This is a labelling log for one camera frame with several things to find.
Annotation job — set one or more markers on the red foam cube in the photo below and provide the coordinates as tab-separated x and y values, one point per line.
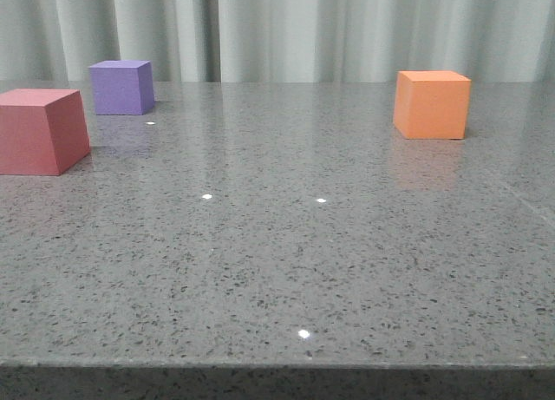
43	131

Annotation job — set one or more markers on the orange foam cube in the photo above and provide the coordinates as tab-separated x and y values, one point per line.
431	104

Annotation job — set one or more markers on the grey-green curtain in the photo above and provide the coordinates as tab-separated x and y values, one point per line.
280	40

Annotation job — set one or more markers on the purple foam cube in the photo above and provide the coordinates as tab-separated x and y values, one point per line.
123	87

